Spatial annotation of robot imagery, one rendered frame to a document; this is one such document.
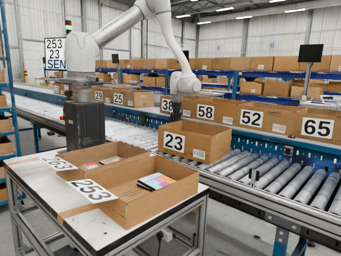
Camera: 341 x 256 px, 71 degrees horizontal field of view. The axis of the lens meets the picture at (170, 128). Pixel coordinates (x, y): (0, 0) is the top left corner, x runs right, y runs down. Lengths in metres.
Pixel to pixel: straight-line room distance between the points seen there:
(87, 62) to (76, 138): 0.43
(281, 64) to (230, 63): 1.34
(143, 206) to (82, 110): 0.75
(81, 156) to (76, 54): 0.55
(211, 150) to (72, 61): 0.91
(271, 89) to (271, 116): 4.54
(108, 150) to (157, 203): 0.64
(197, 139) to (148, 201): 0.65
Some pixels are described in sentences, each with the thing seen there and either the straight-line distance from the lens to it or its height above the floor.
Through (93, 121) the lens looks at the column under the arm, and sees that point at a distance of 1.48.
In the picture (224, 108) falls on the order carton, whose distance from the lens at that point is 1.86.
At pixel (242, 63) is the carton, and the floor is 1.55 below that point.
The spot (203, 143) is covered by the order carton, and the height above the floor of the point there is 0.87.
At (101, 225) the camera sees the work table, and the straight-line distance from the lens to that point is 0.90.
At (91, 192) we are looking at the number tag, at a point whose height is 0.86.
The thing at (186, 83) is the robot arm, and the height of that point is 1.20.
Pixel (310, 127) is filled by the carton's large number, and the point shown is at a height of 0.96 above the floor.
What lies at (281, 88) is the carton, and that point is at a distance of 6.16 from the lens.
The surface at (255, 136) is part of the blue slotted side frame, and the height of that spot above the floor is 0.86.
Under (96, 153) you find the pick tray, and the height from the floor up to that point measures 0.80.
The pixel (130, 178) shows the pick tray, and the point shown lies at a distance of 1.16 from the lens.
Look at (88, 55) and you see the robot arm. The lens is 1.45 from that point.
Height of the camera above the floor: 1.26
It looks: 13 degrees down
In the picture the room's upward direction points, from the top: 2 degrees clockwise
